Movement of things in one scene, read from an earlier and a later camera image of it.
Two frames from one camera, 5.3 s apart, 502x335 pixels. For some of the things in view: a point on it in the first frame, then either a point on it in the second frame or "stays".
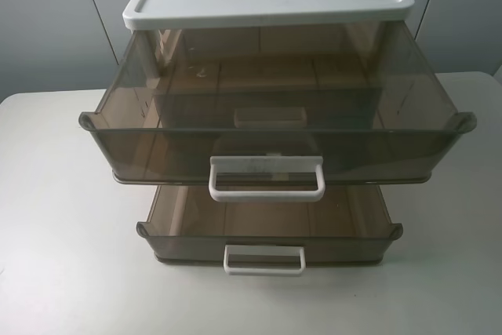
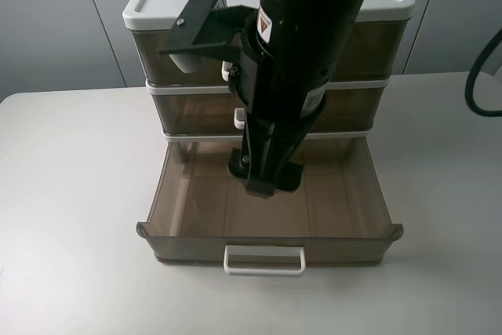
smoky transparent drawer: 271,107 stays
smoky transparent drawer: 273,114 -> 372,56
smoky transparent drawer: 350,223 stays
